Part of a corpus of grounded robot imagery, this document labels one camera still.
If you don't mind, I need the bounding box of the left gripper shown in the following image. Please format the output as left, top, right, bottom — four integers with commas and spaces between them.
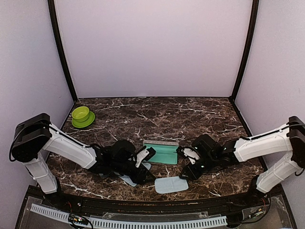
112, 160, 156, 185

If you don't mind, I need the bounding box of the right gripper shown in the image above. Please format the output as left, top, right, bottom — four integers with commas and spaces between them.
179, 154, 218, 181

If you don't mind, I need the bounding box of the blue cleaning cloth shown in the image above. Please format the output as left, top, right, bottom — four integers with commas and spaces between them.
154, 176, 189, 194
118, 162, 152, 187

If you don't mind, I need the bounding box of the light grey glasses case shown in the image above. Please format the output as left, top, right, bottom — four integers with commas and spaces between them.
143, 140, 179, 165

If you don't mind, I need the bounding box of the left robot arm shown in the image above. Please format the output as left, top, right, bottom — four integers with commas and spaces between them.
9, 113, 156, 208

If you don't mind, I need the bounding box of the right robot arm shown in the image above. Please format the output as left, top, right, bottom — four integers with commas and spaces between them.
177, 116, 305, 207

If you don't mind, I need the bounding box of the dark grey glasses case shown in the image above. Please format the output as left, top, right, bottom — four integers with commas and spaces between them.
99, 174, 110, 179

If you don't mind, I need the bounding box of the green bowl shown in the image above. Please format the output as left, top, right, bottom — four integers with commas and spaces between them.
71, 106, 95, 128

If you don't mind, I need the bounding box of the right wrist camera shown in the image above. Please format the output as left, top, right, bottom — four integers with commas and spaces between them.
176, 146, 200, 165

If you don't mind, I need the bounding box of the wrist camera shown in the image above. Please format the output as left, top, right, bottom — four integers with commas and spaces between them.
176, 146, 200, 165
135, 146, 156, 168

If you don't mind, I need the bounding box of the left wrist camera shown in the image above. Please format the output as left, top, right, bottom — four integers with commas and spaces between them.
135, 146, 156, 168

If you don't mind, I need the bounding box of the black front rail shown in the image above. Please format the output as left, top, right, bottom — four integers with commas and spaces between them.
26, 185, 263, 215

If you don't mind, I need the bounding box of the white cable duct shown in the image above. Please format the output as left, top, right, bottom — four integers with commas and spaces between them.
30, 204, 227, 229

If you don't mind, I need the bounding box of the right black frame post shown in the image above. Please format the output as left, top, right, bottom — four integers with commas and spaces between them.
229, 0, 259, 104

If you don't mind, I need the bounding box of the black frame post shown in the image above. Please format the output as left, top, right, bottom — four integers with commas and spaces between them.
47, 0, 78, 103
229, 0, 259, 104

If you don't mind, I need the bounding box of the left black frame post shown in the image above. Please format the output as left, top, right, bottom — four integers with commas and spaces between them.
47, 0, 78, 103

